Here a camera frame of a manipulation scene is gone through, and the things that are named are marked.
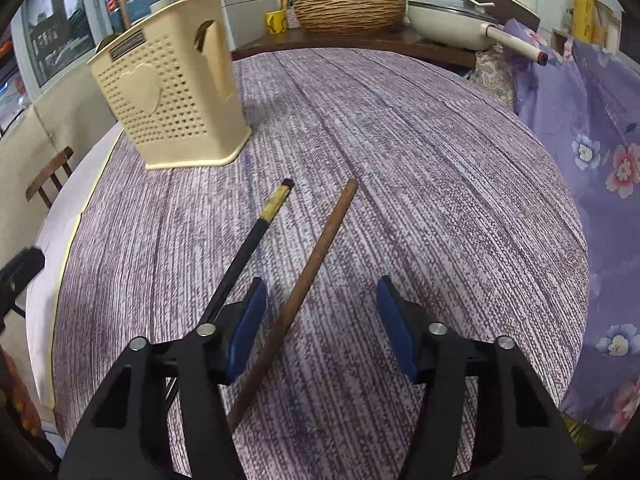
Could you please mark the black chopstick with gold band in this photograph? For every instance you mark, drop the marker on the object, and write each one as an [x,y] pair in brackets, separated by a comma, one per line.
[267,215]

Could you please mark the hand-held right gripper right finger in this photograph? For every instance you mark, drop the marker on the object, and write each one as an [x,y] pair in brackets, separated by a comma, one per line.
[395,330]

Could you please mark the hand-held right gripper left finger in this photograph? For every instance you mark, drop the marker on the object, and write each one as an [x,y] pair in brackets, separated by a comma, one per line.
[247,330]

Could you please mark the dark wooden counter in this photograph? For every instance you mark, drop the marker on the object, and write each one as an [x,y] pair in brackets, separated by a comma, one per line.
[425,42]

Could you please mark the woven basket basin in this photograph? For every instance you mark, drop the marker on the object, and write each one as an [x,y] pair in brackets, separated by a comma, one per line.
[350,12]

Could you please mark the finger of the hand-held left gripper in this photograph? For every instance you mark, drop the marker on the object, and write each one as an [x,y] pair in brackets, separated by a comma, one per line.
[22,267]

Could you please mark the purple woven tablecloth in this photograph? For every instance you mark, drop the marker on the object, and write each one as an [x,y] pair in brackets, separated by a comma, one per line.
[400,185]

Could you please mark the light wooden rack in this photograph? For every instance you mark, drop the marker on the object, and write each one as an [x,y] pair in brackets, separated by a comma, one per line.
[607,25]

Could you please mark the cream plastic utensil holder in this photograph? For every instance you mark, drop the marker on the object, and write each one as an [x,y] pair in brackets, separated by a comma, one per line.
[170,110]

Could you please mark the tall yellow box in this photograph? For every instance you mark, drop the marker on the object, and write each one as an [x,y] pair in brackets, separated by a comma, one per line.
[582,0]

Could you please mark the brown wooden chopstick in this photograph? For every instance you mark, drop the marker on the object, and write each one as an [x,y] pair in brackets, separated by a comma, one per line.
[124,12]
[319,250]

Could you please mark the yellow mug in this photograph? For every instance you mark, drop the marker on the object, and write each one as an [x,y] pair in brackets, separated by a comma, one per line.
[275,22]

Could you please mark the white pan with lid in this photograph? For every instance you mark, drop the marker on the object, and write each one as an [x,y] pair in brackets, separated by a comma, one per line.
[445,25]

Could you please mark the white framed glass cabinet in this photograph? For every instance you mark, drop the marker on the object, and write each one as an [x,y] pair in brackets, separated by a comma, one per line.
[55,25]

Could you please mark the beige cloth cover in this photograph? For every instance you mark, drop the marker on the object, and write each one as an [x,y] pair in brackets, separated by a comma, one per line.
[75,110]

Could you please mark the purple floral cloth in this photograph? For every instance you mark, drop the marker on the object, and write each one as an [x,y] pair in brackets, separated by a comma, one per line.
[575,110]

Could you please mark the pale floral cloth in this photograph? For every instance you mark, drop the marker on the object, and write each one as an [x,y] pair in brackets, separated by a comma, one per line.
[492,75]

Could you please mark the dark red patterned cloth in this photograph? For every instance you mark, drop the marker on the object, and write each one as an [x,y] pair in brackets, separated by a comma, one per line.
[17,400]

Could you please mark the small wooden chair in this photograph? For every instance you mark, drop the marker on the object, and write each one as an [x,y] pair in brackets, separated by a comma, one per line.
[47,175]

